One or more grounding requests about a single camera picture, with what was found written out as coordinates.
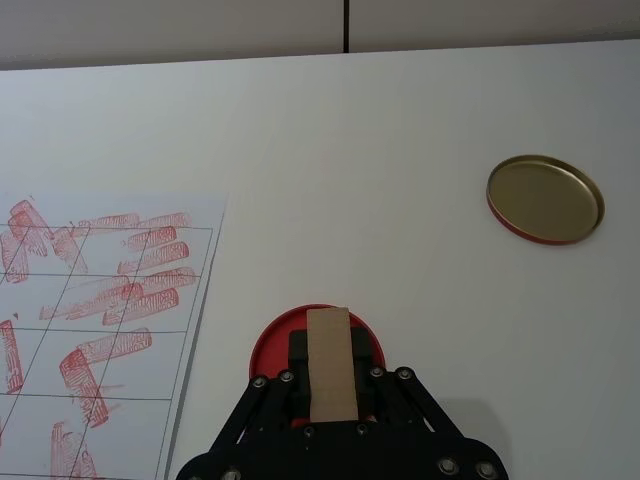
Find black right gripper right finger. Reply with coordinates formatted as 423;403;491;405
351;326;513;480

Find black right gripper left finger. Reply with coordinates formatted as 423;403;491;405
174;328;314;480

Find brown wooden stamp block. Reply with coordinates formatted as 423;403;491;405
305;305;360;422

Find round red ink pad tin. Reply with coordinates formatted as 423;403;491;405
248;302;387;429

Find white gridded paper, red stamps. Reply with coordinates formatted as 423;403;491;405
0;189;230;480

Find round gold tin lid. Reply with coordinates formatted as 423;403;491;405
485;155;606;247

